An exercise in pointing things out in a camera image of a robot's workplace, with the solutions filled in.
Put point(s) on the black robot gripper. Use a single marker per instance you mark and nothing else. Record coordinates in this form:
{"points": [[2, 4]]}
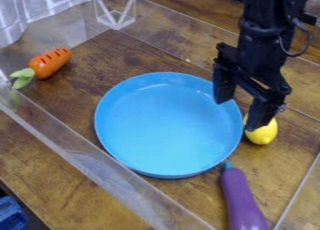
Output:
{"points": [[251, 65]]}

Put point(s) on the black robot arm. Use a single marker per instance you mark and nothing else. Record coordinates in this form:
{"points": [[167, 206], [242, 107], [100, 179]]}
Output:
{"points": [[275, 10]]}

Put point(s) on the orange toy carrot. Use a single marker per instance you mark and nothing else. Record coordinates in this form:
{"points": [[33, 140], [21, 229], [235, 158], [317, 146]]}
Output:
{"points": [[42, 67]]}

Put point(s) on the yellow toy lemon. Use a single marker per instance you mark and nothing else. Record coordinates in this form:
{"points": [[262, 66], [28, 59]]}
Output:
{"points": [[263, 135]]}

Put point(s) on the blue round plate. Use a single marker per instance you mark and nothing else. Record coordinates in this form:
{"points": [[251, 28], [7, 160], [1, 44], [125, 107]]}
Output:
{"points": [[161, 125]]}

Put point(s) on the purple toy eggplant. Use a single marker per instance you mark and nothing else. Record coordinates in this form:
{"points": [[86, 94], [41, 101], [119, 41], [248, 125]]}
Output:
{"points": [[244, 213]]}

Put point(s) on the white mesh curtain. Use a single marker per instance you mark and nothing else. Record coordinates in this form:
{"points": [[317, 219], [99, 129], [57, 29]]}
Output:
{"points": [[18, 13]]}

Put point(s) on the blue box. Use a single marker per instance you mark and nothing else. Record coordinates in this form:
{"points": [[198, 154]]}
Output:
{"points": [[14, 218]]}

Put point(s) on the clear acrylic corner bracket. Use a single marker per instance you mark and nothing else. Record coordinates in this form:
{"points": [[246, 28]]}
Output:
{"points": [[116, 13]]}

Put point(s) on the clear acrylic front wall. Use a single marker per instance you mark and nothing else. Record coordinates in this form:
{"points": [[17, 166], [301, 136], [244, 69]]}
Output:
{"points": [[159, 209]]}

